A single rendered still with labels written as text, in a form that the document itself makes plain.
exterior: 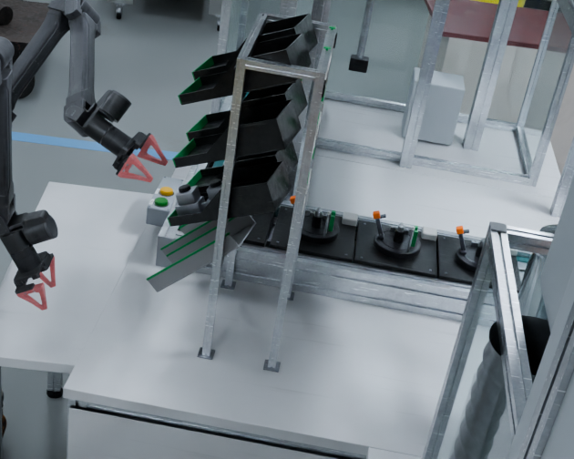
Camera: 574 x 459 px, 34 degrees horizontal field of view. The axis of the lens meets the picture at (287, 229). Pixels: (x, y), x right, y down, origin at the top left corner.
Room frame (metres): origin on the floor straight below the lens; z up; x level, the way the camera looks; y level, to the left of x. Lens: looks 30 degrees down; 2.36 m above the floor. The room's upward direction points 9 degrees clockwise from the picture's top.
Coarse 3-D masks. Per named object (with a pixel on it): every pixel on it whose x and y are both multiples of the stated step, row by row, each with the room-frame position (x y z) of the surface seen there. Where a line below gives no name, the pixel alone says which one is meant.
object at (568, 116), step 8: (568, 88) 5.21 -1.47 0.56; (568, 96) 5.21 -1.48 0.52; (568, 104) 5.21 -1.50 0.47; (560, 112) 5.21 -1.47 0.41; (568, 112) 5.21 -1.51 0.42; (560, 120) 5.21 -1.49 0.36; (568, 120) 5.22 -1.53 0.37; (560, 128) 5.21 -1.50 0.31; (568, 128) 5.22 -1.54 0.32; (552, 136) 5.21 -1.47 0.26; (560, 136) 5.21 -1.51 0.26; (568, 136) 5.22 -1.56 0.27; (552, 144) 5.21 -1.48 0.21; (560, 144) 5.21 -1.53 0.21; (568, 144) 5.22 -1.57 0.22; (560, 152) 5.22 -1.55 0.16; (568, 152) 5.22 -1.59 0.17; (560, 160) 5.22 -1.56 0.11; (560, 168) 5.22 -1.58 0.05
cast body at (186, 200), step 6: (180, 186) 2.01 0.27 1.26; (186, 186) 2.00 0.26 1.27; (192, 186) 2.02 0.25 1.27; (180, 192) 1.99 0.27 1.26; (186, 192) 1.98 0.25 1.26; (192, 192) 1.98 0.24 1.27; (198, 192) 2.01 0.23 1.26; (180, 198) 1.98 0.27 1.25; (186, 198) 1.98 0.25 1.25; (192, 198) 1.98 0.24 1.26; (198, 198) 2.00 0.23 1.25; (180, 204) 1.98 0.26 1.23; (186, 204) 1.98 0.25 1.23; (192, 204) 1.98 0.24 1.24; (198, 204) 1.97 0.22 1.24; (204, 204) 1.99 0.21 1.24; (180, 210) 1.98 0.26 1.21; (186, 210) 1.98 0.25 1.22; (192, 210) 1.97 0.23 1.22; (198, 210) 1.97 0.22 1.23
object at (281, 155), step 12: (252, 156) 2.19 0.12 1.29; (264, 156) 2.18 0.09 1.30; (276, 156) 2.05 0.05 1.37; (288, 156) 2.12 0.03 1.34; (204, 168) 2.22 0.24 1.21; (216, 168) 2.21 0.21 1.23; (288, 168) 2.09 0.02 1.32; (192, 180) 2.16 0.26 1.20; (204, 180) 2.18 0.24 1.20; (204, 192) 2.08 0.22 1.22
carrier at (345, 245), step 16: (288, 208) 2.52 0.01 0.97; (320, 208) 2.41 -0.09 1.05; (288, 224) 2.42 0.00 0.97; (304, 224) 2.40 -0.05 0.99; (320, 224) 2.40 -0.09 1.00; (336, 224) 2.43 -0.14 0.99; (352, 224) 2.48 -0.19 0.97; (272, 240) 2.31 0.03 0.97; (304, 240) 2.34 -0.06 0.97; (320, 240) 2.34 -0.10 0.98; (336, 240) 2.37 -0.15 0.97; (352, 240) 2.39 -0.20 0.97; (320, 256) 2.29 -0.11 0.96; (336, 256) 2.29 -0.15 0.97; (352, 256) 2.30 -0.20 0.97
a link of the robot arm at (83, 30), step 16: (80, 0) 2.42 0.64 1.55; (80, 16) 2.37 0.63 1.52; (80, 32) 2.33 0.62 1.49; (96, 32) 2.41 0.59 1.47; (80, 48) 2.28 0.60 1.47; (80, 64) 2.23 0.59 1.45; (80, 80) 2.18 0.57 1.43; (80, 96) 2.12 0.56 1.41; (64, 112) 2.09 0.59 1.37; (80, 128) 2.07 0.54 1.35
